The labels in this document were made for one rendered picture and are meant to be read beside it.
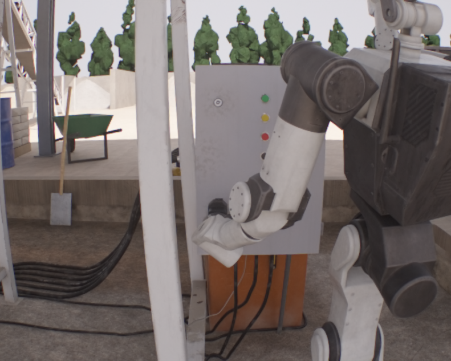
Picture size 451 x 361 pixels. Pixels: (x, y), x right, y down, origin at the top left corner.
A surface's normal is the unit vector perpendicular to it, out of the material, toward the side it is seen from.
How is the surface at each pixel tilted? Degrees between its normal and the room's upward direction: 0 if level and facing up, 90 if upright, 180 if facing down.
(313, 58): 49
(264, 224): 105
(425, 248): 60
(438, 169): 120
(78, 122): 111
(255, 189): 82
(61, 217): 70
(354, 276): 27
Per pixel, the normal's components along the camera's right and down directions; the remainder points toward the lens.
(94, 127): 0.52, 0.51
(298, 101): -0.58, 0.22
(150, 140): 0.00, 0.05
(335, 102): 0.26, 0.49
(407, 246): 0.10, -0.30
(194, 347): 0.00, -0.98
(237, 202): -0.91, -0.06
